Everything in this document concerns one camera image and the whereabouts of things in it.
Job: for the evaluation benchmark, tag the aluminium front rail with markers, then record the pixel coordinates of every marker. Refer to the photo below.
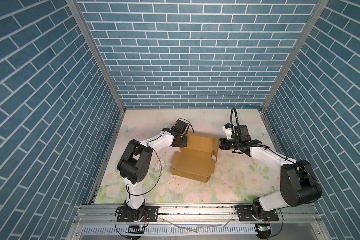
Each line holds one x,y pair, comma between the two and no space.
98,222

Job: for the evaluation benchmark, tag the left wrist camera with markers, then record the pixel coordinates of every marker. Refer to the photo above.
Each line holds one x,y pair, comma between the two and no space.
180,127

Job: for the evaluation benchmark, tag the brown cardboard box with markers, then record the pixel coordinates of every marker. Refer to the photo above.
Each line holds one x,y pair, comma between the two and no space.
198,159

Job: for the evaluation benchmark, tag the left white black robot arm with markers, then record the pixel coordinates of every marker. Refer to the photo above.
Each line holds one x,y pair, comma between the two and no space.
136,158

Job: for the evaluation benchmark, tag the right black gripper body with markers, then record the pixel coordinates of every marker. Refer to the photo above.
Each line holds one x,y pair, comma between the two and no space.
230,144

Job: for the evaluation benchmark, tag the right green circuit board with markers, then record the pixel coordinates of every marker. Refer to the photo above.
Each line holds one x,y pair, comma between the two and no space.
263,228

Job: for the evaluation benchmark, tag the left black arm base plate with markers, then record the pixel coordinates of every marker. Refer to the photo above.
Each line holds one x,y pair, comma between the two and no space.
128,215

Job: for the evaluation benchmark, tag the green circuit board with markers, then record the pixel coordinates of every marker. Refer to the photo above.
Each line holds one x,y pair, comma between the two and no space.
263,228
135,230

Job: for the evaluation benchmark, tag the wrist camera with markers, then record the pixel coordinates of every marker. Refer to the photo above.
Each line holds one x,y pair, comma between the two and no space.
180,127
232,132

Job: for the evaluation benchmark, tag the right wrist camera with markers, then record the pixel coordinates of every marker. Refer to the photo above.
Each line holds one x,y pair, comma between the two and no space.
232,132

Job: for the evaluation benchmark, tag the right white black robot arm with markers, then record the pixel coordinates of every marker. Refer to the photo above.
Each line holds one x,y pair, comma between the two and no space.
298,184

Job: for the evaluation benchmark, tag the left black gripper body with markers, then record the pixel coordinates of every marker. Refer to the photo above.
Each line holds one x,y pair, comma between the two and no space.
182,141

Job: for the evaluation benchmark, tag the left green circuit board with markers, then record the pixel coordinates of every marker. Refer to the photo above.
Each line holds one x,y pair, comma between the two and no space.
135,230

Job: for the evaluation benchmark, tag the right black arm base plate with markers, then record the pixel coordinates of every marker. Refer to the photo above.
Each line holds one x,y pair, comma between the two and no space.
247,213

